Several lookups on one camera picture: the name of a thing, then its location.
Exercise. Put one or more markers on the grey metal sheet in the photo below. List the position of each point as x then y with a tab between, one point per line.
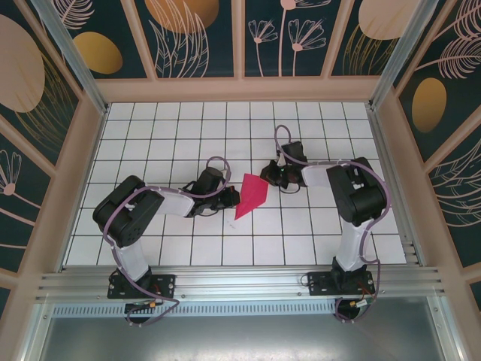
240	338

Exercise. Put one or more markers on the pink paper sheet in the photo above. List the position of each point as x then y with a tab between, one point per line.
251	195

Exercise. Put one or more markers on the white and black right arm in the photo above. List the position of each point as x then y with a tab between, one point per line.
351	248

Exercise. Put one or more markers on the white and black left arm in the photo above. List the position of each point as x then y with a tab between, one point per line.
131	263

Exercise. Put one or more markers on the wall panel feather and gold oval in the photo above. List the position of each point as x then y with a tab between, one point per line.
428	105

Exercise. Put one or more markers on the wall panel pink circle gold lines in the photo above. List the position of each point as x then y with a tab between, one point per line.
376	19

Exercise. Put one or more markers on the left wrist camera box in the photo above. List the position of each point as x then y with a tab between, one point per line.
226	173

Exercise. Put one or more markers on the wall panel gold circle feathers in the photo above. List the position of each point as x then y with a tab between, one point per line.
180	19

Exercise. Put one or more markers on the aluminium corner post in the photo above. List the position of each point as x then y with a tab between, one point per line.
399	56
80	64

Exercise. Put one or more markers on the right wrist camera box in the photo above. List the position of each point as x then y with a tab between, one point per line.
280	161

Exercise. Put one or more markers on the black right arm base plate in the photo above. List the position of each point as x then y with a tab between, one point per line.
317	284

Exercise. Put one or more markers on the long aluminium mounting rail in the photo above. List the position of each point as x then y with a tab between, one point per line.
240	282

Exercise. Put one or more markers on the wall panel with gold oval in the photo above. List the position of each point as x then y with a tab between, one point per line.
97	52

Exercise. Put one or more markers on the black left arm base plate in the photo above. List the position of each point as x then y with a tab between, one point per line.
165	286

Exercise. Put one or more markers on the wall panel with pink flowers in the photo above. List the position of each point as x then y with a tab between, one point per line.
270	56

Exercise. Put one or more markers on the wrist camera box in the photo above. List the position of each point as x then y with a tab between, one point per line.
226	173
280	161

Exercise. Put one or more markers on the aluminium table side rail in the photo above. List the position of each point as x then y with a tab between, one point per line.
412	257

